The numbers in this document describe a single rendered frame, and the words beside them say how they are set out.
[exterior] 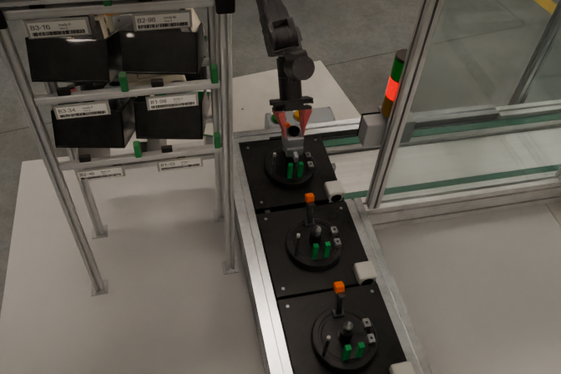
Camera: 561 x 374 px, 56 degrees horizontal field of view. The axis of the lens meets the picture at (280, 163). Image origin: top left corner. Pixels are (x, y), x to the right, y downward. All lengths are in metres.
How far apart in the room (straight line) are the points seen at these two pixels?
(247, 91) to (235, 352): 0.93
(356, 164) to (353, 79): 1.84
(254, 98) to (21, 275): 0.91
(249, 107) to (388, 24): 2.30
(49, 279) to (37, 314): 0.09
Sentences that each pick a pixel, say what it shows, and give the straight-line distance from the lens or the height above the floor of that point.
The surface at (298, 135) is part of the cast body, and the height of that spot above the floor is 1.11.
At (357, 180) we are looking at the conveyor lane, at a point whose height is 0.92.
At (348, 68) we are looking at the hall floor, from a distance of 3.47.
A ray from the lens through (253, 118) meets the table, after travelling 1.77.
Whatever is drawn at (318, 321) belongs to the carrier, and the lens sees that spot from 1.19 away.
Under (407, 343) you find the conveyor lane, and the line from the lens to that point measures 1.25.
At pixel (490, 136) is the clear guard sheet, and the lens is 1.40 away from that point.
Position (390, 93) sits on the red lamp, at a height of 1.33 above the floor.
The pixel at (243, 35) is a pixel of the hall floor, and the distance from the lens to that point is 3.68.
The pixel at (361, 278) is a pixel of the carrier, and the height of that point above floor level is 0.99.
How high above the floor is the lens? 2.05
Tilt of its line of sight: 47 degrees down
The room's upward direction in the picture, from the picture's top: 5 degrees clockwise
